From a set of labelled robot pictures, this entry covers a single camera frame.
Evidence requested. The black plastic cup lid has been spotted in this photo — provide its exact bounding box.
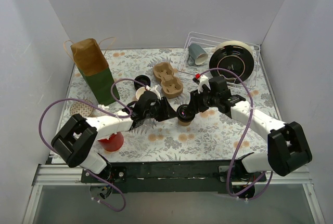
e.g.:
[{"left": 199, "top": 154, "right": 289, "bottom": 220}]
[{"left": 176, "top": 104, "right": 195, "bottom": 123}]

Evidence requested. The stack of kraft paper cups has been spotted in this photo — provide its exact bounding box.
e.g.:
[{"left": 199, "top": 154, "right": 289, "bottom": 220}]
[{"left": 135, "top": 87, "right": 146, "bottom": 100}]

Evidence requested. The single kraft paper cup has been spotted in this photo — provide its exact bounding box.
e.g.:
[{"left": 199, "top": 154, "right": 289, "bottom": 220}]
[{"left": 178, "top": 120, "right": 191, "bottom": 126}]

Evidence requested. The brown cardboard cup carrier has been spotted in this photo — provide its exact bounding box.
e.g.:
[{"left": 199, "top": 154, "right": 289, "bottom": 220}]
[{"left": 153, "top": 62, "right": 184, "bottom": 99}]

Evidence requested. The brown and green paper bag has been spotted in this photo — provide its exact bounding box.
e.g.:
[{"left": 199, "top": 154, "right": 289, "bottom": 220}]
[{"left": 63, "top": 38, "right": 120, "bottom": 106}]

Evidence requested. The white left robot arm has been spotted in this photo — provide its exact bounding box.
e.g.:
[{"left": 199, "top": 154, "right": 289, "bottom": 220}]
[{"left": 51, "top": 91, "right": 177, "bottom": 182}]

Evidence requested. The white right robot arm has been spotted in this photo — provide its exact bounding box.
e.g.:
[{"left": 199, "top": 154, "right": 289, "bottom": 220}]
[{"left": 182, "top": 74, "right": 313, "bottom": 181}]

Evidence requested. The floral table mat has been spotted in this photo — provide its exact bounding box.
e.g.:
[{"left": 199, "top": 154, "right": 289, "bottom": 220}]
[{"left": 68, "top": 48, "right": 280, "bottom": 162}]

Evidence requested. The black plate with cream rim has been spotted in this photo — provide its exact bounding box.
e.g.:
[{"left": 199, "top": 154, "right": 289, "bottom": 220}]
[{"left": 209, "top": 41, "right": 254, "bottom": 84}]

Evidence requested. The red cup with napkins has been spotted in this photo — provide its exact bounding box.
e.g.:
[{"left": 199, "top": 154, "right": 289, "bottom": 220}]
[{"left": 98, "top": 132, "right": 124, "bottom": 152}]

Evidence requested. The grey ceramic mug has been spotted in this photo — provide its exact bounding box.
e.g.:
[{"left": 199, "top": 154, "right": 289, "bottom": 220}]
[{"left": 188, "top": 43, "right": 208, "bottom": 66}]

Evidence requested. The small patterned bowl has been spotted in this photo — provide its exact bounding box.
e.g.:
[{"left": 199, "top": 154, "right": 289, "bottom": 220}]
[{"left": 69, "top": 99, "right": 94, "bottom": 117}]

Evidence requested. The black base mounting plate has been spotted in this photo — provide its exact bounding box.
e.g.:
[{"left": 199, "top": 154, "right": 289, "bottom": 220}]
[{"left": 80, "top": 160, "right": 261, "bottom": 195}]

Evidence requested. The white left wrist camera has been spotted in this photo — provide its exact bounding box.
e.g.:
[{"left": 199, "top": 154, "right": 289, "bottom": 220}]
[{"left": 150, "top": 85, "right": 161, "bottom": 99}]

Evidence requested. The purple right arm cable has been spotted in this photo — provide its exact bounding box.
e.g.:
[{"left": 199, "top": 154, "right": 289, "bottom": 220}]
[{"left": 200, "top": 68, "right": 274, "bottom": 201}]

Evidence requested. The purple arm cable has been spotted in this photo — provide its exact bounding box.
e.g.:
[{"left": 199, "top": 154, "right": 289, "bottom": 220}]
[
  {"left": 38, "top": 78, "right": 152, "bottom": 212},
  {"left": 200, "top": 68, "right": 274, "bottom": 201}
]

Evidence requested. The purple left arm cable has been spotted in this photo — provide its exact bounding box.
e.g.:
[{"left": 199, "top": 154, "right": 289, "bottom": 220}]
[{"left": 38, "top": 78, "right": 152, "bottom": 212}]

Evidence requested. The white wire dish rack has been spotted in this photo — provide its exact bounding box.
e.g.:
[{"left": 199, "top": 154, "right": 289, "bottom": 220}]
[{"left": 177, "top": 32, "right": 261, "bottom": 95}]

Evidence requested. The aluminium frame rail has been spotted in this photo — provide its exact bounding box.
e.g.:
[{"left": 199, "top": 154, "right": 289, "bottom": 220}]
[{"left": 22, "top": 164, "right": 84, "bottom": 224}]

